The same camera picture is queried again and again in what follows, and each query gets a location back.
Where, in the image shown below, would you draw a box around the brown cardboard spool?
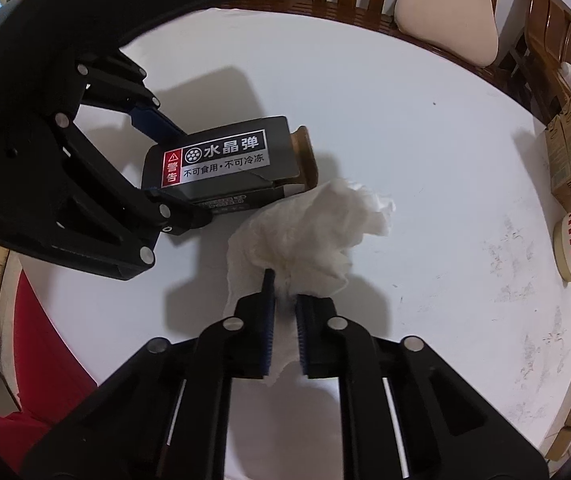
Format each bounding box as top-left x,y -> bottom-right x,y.
289,126 -> 319,195

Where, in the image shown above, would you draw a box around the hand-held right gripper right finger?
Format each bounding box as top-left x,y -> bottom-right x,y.
294,294 -> 551,480

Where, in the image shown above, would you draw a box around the red pants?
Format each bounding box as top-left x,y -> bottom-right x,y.
0,275 -> 98,476

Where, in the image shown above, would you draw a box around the beige seat cushion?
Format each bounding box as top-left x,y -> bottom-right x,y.
394,0 -> 499,68

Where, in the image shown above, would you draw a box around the white tissue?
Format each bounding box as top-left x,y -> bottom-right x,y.
225,177 -> 397,388

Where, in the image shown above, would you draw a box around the dark grey box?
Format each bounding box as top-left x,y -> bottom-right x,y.
141,116 -> 302,217

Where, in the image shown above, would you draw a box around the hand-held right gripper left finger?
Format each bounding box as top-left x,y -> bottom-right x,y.
20,267 -> 278,480

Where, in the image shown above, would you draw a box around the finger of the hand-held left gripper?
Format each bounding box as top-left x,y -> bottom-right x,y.
52,112 -> 214,258
76,51 -> 189,148

